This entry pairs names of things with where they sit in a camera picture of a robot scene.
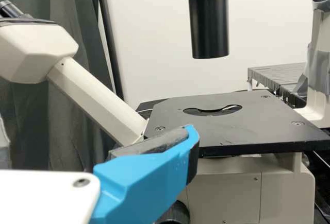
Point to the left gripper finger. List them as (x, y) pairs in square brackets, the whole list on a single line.
[(144, 172)]

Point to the white pipette stand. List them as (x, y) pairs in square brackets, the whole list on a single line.
[(319, 31)]

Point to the black platform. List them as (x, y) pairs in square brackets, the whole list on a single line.
[(278, 73)]

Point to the cream microscope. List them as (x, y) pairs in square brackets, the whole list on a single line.
[(232, 131)]

